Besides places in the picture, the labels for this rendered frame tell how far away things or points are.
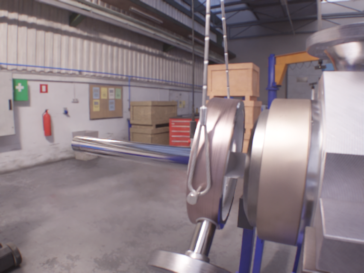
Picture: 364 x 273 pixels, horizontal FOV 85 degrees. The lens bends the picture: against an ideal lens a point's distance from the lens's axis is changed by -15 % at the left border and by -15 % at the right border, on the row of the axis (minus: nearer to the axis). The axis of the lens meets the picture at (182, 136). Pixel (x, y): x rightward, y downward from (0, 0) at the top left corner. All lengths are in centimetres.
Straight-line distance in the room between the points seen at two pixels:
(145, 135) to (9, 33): 368
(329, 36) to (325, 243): 39
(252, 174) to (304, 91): 1338
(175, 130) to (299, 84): 968
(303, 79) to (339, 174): 1352
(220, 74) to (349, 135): 466
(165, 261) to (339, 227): 32
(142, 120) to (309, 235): 530
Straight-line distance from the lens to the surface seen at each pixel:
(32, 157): 558
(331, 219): 34
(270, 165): 46
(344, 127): 43
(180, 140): 546
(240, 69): 487
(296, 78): 1392
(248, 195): 51
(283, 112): 52
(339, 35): 53
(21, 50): 562
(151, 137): 540
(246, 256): 123
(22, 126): 544
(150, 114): 538
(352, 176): 40
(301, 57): 765
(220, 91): 497
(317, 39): 57
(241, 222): 105
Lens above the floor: 125
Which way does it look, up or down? 8 degrees down
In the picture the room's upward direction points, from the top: straight up
